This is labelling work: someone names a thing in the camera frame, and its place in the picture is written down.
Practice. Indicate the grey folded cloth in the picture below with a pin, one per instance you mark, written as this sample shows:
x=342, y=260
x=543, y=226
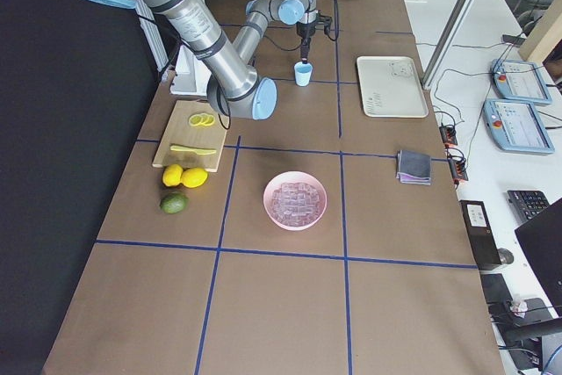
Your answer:
x=413, y=168

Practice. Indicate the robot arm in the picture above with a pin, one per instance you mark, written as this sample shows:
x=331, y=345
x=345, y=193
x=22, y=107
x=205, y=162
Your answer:
x=235, y=89

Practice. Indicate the pink bowl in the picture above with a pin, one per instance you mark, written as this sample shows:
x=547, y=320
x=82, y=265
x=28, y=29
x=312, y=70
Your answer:
x=293, y=177

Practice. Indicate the aluminium frame post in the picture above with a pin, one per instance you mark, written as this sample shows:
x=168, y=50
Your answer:
x=456, y=19

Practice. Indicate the light blue cup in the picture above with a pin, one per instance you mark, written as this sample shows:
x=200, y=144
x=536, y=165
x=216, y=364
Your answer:
x=302, y=73

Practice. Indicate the wooden cutting board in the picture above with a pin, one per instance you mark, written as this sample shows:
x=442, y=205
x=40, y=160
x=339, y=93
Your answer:
x=179, y=132

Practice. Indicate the lemon slices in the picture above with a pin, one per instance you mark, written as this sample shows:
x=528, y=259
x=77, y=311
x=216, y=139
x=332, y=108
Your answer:
x=201, y=119

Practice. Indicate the green avocado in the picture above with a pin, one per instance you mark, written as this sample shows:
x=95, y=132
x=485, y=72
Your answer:
x=174, y=202

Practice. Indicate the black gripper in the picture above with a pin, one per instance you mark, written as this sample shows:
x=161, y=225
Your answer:
x=305, y=31

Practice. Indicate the computer mouse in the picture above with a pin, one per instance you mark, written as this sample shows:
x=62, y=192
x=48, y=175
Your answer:
x=506, y=256

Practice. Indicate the black box with label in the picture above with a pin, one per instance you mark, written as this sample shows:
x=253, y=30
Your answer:
x=480, y=235

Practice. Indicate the ice cubes in bowl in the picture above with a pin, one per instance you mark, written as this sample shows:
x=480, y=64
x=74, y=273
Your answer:
x=296, y=204

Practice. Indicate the yellow plastic knife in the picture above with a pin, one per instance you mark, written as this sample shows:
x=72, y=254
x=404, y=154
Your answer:
x=196, y=151

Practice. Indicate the black laptop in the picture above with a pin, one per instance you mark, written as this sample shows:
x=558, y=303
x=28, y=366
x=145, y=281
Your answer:
x=540, y=241

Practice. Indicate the teach pendant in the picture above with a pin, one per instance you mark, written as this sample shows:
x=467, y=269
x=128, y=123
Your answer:
x=516, y=127
x=520, y=80

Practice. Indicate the near teach pendant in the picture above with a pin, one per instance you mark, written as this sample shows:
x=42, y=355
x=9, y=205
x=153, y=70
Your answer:
x=516, y=127

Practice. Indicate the cream bear tray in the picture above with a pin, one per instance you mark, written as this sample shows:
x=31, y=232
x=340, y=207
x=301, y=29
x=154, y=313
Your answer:
x=390, y=87

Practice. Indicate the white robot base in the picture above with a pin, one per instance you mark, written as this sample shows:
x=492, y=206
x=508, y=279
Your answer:
x=191, y=75

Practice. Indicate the far teach pendant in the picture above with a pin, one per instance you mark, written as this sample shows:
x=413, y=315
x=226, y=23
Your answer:
x=520, y=80

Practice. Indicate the yellow lemon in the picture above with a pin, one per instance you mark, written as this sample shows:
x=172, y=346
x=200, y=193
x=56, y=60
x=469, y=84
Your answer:
x=193, y=177
x=171, y=176

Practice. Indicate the orange black connector block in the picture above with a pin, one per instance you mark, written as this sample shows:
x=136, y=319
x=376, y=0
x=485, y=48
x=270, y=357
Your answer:
x=448, y=135

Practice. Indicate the black keyboard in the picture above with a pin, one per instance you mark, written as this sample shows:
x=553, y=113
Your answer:
x=527, y=204

